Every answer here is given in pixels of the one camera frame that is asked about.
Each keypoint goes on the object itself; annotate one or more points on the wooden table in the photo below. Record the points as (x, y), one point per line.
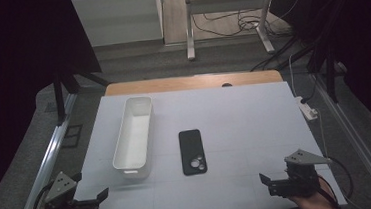
(172, 84)

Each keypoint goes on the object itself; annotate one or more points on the aluminium rail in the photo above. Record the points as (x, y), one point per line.
(356, 137)
(48, 155)

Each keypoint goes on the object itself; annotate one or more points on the black phone case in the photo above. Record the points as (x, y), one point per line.
(193, 152)

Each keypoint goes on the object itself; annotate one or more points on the black metal stand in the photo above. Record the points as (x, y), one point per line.
(60, 101)
(331, 79)

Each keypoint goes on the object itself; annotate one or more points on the white power strip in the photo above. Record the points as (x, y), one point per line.
(307, 109)

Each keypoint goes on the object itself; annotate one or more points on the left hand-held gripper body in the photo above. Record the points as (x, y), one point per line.
(60, 189)

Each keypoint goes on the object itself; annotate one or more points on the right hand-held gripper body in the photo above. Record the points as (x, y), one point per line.
(301, 180)

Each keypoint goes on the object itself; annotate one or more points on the white table board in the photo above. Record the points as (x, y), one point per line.
(241, 123)

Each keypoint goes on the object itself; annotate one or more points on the person's right hand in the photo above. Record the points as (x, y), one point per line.
(313, 204)

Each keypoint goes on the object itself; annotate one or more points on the black round grommet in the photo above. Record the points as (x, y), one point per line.
(226, 84)

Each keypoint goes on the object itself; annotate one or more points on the white plastic storage box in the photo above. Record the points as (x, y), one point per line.
(133, 138)

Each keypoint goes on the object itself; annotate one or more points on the black curtain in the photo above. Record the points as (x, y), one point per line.
(362, 37)
(10, 64)

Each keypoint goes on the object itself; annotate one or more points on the white desk frame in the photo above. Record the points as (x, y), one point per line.
(189, 24)

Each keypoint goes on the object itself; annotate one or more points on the white cabinet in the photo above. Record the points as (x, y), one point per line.
(116, 19)

